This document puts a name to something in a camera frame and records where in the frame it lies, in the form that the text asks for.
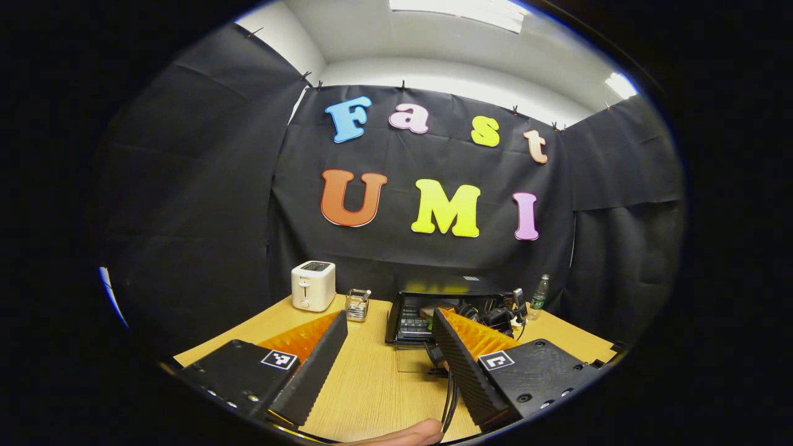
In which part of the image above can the black electric oven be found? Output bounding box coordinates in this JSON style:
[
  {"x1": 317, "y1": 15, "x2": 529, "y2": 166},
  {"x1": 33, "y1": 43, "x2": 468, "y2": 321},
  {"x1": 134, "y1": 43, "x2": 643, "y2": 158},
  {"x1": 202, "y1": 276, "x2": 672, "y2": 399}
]
[{"x1": 384, "y1": 290, "x2": 516, "y2": 374}]

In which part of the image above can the black cable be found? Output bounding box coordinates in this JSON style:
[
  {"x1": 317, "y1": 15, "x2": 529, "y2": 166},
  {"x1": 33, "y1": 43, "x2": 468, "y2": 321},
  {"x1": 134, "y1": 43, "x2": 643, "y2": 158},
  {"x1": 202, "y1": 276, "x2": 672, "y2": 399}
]
[{"x1": 425, "y1": 342, "x2": 460, "y2": 434}]

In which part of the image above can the white toaster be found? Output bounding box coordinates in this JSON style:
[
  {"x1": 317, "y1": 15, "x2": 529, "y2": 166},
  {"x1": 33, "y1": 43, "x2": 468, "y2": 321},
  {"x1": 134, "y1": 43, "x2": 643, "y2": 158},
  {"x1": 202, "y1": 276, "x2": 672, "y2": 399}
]
[{"x1": 291, "y1": 261, "x2": 336, "y2": 312}]

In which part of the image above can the small wire basket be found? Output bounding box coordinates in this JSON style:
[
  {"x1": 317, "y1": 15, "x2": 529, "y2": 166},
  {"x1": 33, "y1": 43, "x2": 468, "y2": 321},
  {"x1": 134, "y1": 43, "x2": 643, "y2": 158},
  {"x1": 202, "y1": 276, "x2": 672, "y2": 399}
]
[{"x1": 346, "y1": 289, "x2": 372, "y2": 323}]

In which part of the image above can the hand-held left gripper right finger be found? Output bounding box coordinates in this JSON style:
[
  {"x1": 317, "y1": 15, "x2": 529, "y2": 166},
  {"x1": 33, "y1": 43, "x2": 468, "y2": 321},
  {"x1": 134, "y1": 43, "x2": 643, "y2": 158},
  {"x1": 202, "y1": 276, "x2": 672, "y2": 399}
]
[{"x1": 431, "y1": 307, "x2": 614, "y2": 434}]

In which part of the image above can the ceiling light panel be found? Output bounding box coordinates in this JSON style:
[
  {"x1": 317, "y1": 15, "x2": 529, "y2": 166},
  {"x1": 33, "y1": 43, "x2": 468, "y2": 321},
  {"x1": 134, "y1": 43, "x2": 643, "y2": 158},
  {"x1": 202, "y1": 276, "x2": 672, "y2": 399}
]
[
  {"x1": 389, "y1": 0, "x2": 527, "y2": 35},
  {"x1": 606, "y1": 72, "x2": 639, "y2": 100}
]

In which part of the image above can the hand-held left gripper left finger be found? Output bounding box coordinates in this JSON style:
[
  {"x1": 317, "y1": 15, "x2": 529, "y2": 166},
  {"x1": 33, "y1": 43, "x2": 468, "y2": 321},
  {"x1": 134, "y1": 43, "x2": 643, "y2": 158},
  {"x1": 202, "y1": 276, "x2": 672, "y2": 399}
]
[{"x1": 162, "y1": 310, "x2": 349, "y2": 429}]

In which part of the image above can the black backdrop cloth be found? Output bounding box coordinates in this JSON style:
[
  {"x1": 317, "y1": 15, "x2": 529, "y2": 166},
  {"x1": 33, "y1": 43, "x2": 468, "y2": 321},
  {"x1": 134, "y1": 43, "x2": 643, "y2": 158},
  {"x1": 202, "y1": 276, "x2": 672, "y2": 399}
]
[{"x1": 93, "y1": 22, "x2": 688, "y2": 360}]

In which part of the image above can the clear plastic water bottle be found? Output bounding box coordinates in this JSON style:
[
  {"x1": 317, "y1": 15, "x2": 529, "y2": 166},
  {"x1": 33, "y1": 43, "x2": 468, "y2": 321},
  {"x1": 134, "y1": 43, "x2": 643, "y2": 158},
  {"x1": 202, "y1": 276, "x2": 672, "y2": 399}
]
[{"x1": 528, "y1": 274, "x2": 551, "y2": 321}]

